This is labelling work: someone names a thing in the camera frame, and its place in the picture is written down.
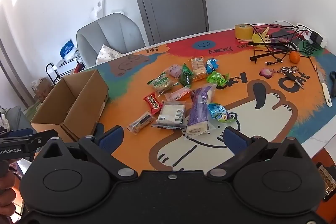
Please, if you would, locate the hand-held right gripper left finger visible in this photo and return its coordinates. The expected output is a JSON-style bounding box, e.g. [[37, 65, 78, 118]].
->
[[39, 126, 138, 183]]

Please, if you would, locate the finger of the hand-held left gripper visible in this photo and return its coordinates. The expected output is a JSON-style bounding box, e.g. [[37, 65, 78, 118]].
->
[[0, 128, 59, 154]]

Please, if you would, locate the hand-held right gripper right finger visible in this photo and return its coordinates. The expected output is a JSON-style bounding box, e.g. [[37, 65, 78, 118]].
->
[[206, 126, 309, 182]]

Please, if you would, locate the teal cartoon snack packet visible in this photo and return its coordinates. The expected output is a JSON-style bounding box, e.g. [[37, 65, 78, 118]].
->
[[207, 103, 238, 123]]

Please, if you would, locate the clear nut bar packet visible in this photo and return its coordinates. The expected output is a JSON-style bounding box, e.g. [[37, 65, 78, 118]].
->
[[127, 112, 155, 133]]

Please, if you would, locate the long purple roll cake packet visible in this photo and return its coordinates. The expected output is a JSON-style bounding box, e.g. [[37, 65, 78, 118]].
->
[[182, 85, 217, 138]]

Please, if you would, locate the red snack packet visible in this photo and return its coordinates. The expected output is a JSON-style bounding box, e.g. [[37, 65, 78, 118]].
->
[[143, 93, 164, 115]]

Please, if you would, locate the white sandwich cake packet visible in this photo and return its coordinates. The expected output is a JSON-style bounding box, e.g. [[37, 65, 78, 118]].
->
[[152, 101, 188, 130]]

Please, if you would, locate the bright green snack packet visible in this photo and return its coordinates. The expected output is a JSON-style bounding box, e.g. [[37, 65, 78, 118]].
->
[[206, 71, 229, 86]]

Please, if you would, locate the pink clear snack packet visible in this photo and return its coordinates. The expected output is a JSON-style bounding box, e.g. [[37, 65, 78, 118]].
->
[[164, 86, 195, 102]]

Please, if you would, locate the green and white cake packet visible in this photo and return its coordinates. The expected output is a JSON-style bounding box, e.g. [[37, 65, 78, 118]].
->
[[147, 73, 179, 96]]

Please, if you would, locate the blue snack packet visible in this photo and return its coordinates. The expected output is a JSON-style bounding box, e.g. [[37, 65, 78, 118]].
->
[[206, 58, 219, 74]]

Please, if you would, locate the dark green snack packet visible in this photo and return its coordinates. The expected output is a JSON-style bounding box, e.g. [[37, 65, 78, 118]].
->
[[180, 63, 194, 88]]

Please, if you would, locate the orange-edged biscuit packet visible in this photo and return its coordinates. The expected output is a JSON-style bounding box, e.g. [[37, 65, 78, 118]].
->
[[189, 56, 208, 81]]

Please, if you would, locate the pale purple snack packet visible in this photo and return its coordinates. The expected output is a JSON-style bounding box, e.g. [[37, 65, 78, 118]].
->
[[164, 63, 183, 79]]

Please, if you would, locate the person's left hand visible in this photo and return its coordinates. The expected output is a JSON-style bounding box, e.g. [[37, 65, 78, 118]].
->
[[0, 173, 19, 224]]

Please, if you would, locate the grey upholstered seat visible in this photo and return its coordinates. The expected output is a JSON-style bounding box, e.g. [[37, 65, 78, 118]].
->
[[0, 106, 37, 135]]

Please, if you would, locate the printed cardboard box on floor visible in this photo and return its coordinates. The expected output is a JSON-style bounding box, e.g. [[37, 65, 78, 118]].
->
[[31, 77, 54, 102]]

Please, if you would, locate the black shoe rack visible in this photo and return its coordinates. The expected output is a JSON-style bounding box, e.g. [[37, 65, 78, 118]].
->
[[46, 55, 84, 88]]

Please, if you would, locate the white dotted pillow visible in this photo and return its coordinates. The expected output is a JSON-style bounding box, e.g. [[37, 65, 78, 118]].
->
[[96, 44, 124, 65]]

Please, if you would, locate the bunch of keys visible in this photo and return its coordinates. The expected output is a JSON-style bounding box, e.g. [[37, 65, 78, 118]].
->
[[278, 65, 306, 89]]

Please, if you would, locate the blue plastic bag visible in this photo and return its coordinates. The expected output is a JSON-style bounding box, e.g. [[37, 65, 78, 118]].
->
[[60, 40, 78, 58]]

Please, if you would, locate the orange tangerine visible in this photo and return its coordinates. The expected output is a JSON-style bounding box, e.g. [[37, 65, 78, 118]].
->
[[289, 51, 301, 64]]

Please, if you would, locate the grey upholstered chair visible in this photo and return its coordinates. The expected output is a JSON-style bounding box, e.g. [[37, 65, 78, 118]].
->
[[76, 13, 146, 68]]

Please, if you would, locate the yellow plastic bag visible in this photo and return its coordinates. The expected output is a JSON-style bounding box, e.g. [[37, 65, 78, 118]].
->
[[252, 27, 271, 45]]

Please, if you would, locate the yellow tape roll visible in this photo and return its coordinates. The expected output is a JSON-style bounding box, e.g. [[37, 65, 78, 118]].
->
[[234, 24, 255, 42]]

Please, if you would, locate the black charger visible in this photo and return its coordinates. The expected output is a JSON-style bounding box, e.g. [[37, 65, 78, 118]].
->
[[308, 31, 324, 45]]

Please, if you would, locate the white power strip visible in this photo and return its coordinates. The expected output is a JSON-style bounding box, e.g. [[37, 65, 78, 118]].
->
[[295, 22, 328, 48]]

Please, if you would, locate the pink pompom keychain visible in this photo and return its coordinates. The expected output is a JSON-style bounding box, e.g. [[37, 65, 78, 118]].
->
[[259, 68, 275, 79]]

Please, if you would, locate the black charging cable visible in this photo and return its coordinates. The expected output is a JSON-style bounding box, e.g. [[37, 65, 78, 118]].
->
[[247, 23, 319, 72]]

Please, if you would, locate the black wire stand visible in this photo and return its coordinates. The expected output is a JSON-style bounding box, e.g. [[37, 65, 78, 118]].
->
[[248, 27, 326, 64]]

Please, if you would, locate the white handled knife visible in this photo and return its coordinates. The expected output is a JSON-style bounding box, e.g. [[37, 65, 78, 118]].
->
[[316, 68, 332, 107]]

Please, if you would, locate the white cable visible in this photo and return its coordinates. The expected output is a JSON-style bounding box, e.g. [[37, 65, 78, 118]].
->
[[273, 20, 297, 28]]

